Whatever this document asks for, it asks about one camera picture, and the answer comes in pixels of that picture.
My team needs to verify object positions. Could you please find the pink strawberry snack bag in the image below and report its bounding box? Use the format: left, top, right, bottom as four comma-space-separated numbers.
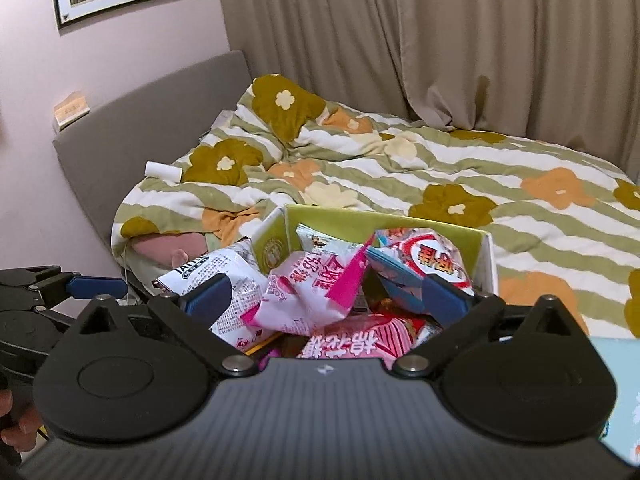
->
242, 242, 369, 336

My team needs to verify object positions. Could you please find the floral striped duvet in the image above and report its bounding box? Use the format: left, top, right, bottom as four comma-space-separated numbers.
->
111, 75, 639, 338

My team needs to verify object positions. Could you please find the person's left hand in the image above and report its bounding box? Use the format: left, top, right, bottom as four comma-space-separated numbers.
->
0, 390, 42, 453

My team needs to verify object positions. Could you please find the red circle snack bag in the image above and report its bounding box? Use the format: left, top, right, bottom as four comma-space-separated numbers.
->
367, 228, 473, 315

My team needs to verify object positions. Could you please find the beige curtain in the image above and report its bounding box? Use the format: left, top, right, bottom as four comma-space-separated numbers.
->
221, 0, 639, 178

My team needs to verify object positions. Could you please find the white grey snack bag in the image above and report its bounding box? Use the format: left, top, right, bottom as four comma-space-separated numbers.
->
153, 238, 273, 353

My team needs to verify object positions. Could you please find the green cardboard box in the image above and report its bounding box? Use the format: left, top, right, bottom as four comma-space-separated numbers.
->
249, 202, 500, 311

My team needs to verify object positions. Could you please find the pink striped snack bag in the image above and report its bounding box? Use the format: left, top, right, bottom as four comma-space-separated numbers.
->
297, 314, 428, 368

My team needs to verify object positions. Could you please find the small wall label card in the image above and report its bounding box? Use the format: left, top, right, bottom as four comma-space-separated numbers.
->
53, 91, 90, 132

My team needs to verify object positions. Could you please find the pale green snack bag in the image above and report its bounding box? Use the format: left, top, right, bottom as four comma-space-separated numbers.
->
295, 223, 361, 255

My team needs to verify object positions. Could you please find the light blue daisy tablecloth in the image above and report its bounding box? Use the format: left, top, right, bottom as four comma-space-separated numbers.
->
591, 337, 640, 466

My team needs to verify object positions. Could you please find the white paper roll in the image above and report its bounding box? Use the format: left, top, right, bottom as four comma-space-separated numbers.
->
144, 160, 182, 183

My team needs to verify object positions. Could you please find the grey upholstered headboard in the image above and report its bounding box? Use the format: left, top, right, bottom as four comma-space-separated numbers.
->
53, 50, 252, 245

